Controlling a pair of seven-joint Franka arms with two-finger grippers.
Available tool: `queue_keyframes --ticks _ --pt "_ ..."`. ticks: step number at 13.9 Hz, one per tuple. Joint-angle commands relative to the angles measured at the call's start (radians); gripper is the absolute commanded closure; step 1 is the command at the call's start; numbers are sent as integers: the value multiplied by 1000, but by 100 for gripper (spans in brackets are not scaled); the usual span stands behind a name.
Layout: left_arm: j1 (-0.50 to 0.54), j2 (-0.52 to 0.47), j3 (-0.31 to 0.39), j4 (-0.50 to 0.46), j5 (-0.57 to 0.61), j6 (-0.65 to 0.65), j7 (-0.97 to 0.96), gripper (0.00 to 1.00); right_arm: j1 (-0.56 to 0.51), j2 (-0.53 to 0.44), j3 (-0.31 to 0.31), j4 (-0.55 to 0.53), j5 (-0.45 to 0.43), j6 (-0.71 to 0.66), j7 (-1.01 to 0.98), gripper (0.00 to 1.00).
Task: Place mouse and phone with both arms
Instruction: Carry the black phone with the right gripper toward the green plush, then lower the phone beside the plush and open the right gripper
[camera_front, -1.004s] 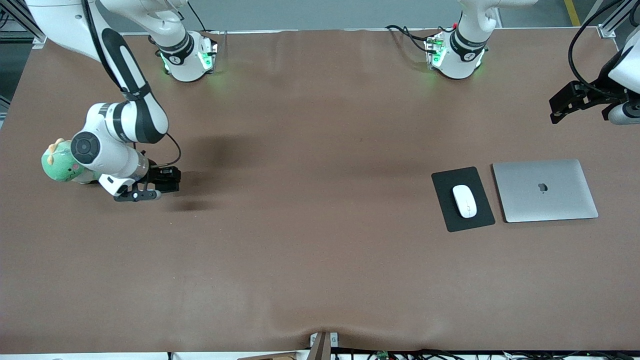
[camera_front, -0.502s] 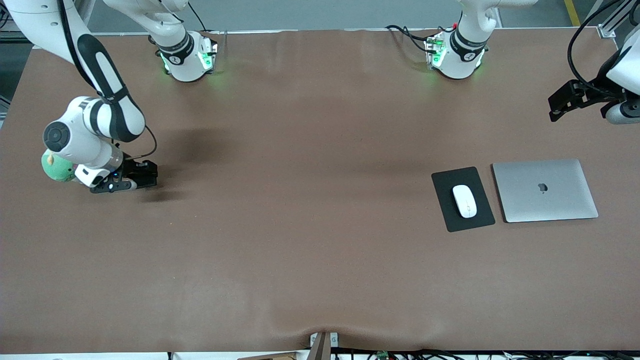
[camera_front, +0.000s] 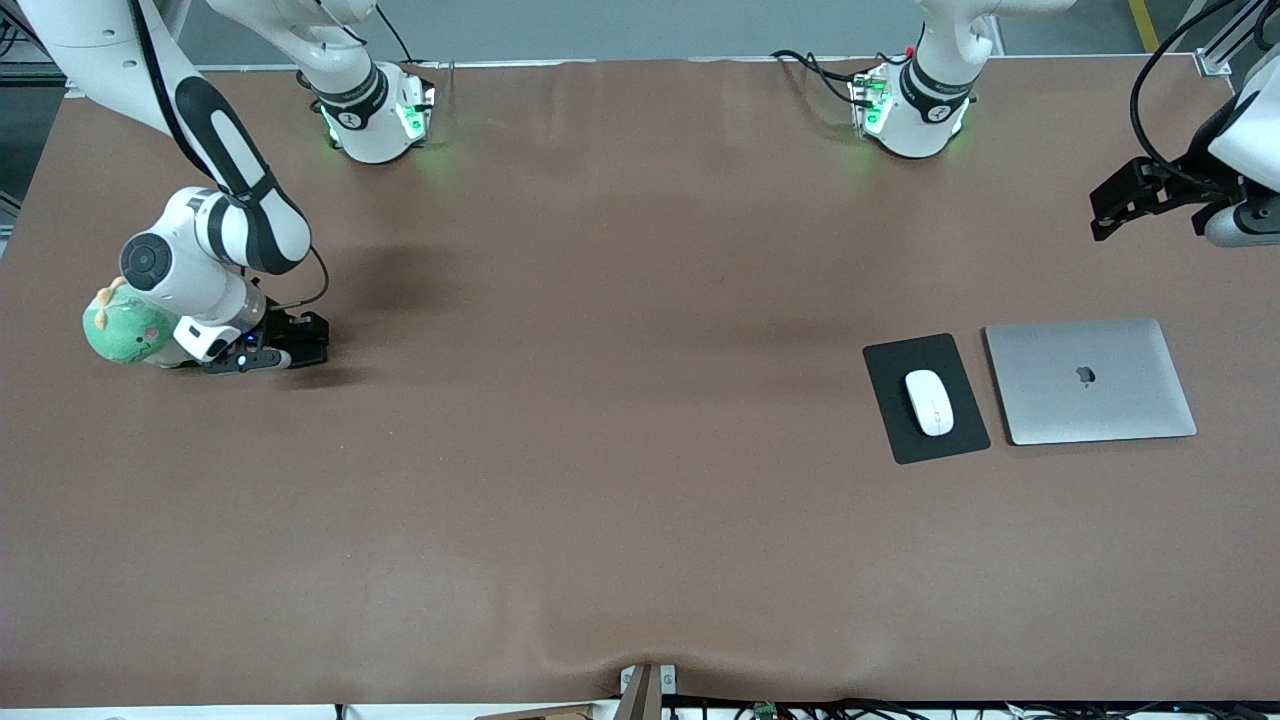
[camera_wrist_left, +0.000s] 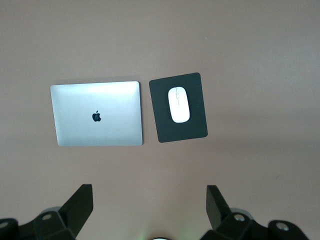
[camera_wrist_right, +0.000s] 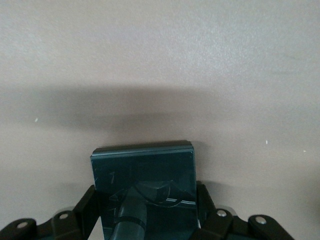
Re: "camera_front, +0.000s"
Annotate white computer mouse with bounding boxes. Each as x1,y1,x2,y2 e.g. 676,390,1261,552
904,369,956,437

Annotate black mouse pad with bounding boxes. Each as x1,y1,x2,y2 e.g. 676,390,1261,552
862,332,992,466

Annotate green dinosaur plush toy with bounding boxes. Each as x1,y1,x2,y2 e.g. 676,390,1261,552
83,277,201,369

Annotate silver laptop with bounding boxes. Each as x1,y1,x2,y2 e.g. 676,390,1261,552
983,317,1198,447

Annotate brown table cover sheet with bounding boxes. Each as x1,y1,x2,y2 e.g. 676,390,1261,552
0,55,1280,706

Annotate brown cardboard piece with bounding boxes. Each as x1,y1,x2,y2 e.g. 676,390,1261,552
475,703,621,720

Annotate aluminium frame post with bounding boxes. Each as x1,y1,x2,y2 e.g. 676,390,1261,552
1195,0,1280,77

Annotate black right arm base cable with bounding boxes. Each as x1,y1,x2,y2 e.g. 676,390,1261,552
374,0,417,67

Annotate black arm base cable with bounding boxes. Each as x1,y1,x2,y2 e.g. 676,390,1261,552
374,0,417,67
770,48,873,111

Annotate black left arm base cable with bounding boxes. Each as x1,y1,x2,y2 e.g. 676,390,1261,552
770,48,873,111

